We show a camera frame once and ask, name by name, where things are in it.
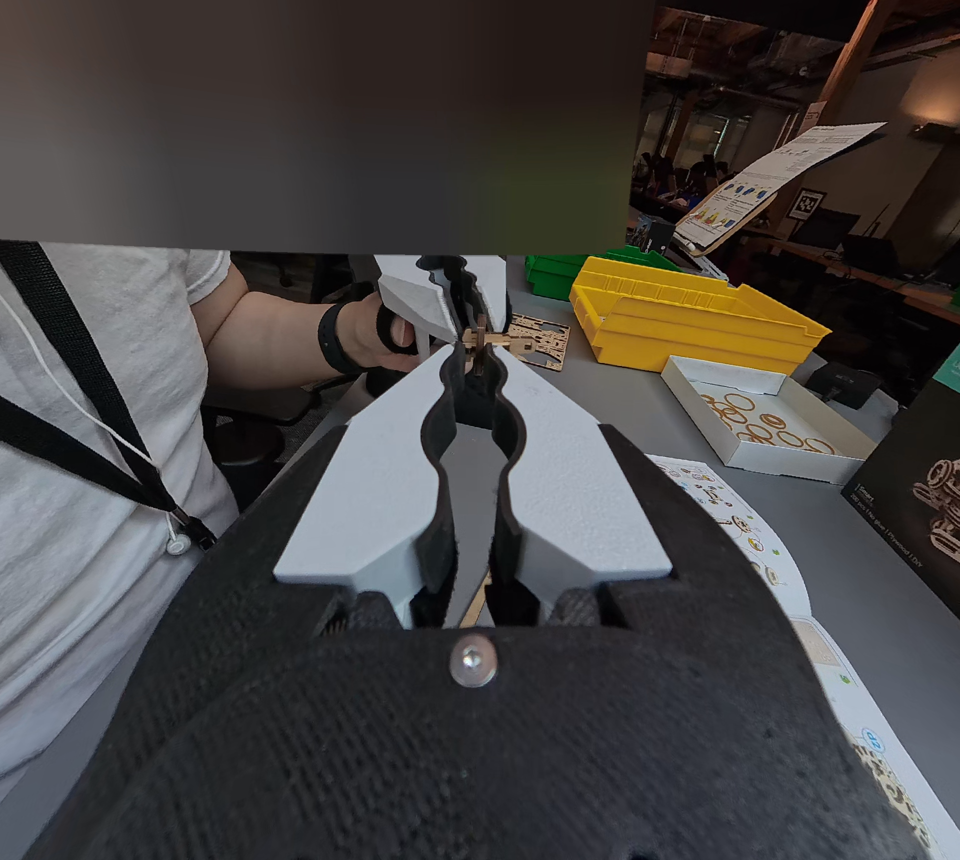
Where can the black and white tag poster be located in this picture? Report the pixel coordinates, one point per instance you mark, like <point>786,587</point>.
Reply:
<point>807,205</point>

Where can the pile of brown rubber rings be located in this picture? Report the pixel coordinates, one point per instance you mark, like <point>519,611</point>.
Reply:
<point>757,421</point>

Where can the white cardboard box tray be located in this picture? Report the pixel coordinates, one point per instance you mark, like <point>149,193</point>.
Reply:
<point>750,459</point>

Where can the black wooden model kit box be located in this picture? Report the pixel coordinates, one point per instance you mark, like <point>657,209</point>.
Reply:
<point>907,470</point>

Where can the white document stand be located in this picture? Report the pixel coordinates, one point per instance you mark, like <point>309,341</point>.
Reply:
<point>701,260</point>

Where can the person's left hand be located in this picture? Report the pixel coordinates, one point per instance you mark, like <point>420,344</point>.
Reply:
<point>360,335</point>

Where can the illustrated instruction booklet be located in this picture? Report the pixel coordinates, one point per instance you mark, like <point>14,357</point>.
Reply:
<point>772,560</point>

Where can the green plastic bin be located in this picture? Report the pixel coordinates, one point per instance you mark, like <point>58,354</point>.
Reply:
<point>555,271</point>

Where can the yellow plastic bin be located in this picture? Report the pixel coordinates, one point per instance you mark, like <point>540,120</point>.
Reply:
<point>697,327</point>

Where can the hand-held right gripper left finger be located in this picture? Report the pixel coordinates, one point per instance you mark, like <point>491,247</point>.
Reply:
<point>360,500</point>

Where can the person's left forearm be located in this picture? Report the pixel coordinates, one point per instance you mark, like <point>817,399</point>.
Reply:
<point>262,335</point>

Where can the black office chair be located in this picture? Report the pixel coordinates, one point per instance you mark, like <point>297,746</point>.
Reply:
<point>247,447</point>

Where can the black wrist band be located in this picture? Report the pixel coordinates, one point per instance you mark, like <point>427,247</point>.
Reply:
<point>334,342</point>

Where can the small black device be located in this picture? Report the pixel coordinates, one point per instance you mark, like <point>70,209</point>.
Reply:
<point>844,384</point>

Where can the background wooden desk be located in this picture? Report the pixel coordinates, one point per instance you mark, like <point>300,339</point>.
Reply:
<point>885,282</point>

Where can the printed instruction sheet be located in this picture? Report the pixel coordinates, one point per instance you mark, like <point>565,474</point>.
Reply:
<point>795,162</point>

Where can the grey desk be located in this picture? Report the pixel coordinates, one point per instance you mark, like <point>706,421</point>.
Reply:
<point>637,410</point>

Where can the thin wooden stick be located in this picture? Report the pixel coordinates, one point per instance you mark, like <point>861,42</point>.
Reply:
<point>474,605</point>

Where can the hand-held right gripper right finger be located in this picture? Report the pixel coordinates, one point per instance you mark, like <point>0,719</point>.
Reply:
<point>585,500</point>

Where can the person in white shirt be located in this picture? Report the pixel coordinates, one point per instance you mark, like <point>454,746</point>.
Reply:
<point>82,537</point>

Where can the laser-cut plywood parts sheet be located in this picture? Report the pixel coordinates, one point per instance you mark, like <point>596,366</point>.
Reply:
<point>544,342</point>

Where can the small wooden axle part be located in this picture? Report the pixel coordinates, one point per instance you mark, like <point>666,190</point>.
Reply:
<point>487,341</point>

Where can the wooden document board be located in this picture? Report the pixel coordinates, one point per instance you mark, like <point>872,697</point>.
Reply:
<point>739,224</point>

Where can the black monitor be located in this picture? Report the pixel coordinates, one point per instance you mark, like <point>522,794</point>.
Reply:
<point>834,230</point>

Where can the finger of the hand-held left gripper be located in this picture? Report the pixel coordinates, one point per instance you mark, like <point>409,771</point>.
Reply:
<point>416,305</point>
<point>491,282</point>

